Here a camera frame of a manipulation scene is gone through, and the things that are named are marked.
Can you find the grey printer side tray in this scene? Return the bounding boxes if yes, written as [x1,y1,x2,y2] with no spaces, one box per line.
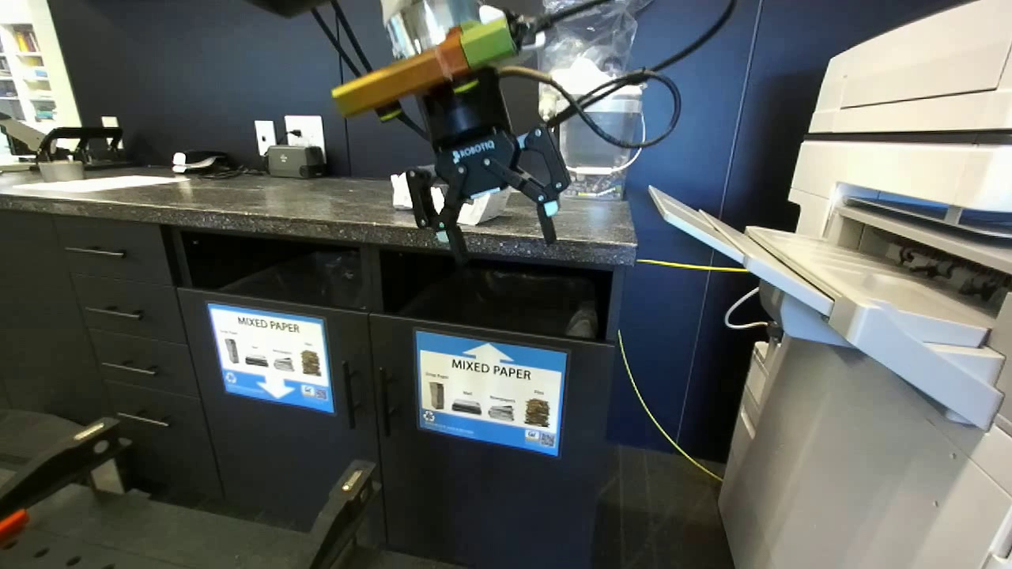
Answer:
[646,184,1006,435]

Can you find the yellow cable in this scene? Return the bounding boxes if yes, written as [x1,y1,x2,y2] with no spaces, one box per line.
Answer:
[611,253,758,486]

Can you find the blue label with down arrow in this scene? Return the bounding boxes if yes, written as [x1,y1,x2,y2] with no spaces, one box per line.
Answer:
[205,301,339,418]

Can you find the black box device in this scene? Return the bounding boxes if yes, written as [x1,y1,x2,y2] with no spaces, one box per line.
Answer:
[262,143,328,182]

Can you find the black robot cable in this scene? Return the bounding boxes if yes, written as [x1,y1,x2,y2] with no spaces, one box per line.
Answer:
[308,0,742,152]

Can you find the wide white wall outlet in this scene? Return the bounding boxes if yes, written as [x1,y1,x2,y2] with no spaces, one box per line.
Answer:
[283,112,328,152]

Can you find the white bookshelf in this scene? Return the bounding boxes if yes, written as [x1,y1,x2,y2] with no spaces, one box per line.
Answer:
[0,0,86,166]

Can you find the small white wall plate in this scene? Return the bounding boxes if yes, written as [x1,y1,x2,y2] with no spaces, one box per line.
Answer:
[250,117,283,163]

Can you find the flat white paper sheet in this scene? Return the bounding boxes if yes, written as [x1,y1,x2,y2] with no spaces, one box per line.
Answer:
[0,171,195,200]

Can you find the clear plastic container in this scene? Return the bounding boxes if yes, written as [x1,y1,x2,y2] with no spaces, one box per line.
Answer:
[544,90,649,202]

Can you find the black hole punch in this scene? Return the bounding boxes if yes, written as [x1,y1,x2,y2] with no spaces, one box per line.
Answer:
[37,123,130,173]

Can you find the dark cabinet with counter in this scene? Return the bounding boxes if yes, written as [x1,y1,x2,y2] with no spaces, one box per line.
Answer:
[0,167,642,569]

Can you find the metal drawer handle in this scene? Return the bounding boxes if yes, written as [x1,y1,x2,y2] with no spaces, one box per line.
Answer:
[115,408,176,430]
[81,304,150,324]
[63,243,130,262]
[98,357,162,380]

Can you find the black door handle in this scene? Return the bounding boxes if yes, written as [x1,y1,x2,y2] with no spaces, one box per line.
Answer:
[343,362,364,430]
[377,364,395,436]

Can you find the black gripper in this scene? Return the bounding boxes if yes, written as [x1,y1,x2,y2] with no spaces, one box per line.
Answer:
[406,69,572,260]

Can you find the large white office printer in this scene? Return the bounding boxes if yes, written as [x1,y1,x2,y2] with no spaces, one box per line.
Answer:
[719,0,1012,569]

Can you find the blue label with up arrow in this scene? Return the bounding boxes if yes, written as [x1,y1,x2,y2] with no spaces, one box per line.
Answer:
[412,325,572,462]

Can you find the white cable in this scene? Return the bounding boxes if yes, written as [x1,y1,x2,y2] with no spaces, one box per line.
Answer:
[720,282,774,336]

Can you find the black metal stand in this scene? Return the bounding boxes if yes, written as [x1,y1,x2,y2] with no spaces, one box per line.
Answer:
[0,408,382,569]

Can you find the black bin liner bag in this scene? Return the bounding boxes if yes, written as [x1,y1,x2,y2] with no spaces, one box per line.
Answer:
[382,253,611,341]
[187,235,369,312]

